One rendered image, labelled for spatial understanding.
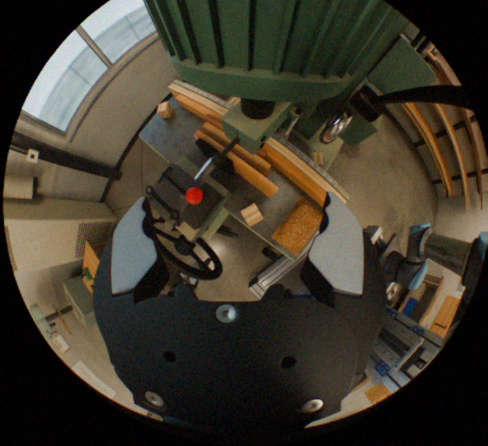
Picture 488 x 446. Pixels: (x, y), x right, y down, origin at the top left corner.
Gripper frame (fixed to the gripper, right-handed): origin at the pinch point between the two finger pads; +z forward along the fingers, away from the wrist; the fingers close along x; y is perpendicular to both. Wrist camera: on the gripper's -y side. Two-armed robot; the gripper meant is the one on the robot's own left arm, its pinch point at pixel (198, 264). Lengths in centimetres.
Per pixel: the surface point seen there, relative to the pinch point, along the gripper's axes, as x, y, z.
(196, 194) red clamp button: -7.0, -38.1, 5.4
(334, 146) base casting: 13, -39, 51
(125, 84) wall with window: -134, -13, 44
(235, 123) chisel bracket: -8, -48, 14
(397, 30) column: 3, -80, 21
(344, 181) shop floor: 59, 10, 125
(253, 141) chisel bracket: -4.1, -47.5, 13.4
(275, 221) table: 8.4, -30.1, 16.0
